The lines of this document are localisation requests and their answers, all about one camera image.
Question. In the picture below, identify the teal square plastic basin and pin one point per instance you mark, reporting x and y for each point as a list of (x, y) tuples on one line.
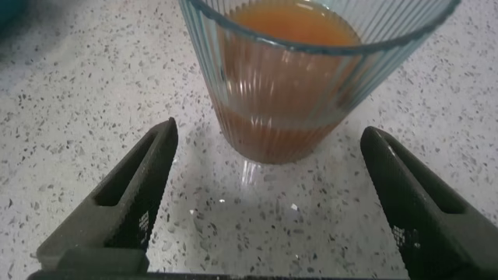
[(9, 8)]

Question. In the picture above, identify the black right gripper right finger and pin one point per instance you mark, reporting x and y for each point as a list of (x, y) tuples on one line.
[(428, 225)]

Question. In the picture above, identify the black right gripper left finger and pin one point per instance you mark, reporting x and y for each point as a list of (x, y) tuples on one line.
[(116, 218)]

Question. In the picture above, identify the orange brown liquid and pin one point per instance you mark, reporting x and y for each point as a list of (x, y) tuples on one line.
[(280, 116)]

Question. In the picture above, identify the ribbed clear blue cup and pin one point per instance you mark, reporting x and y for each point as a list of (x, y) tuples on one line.
[(198, 46)]

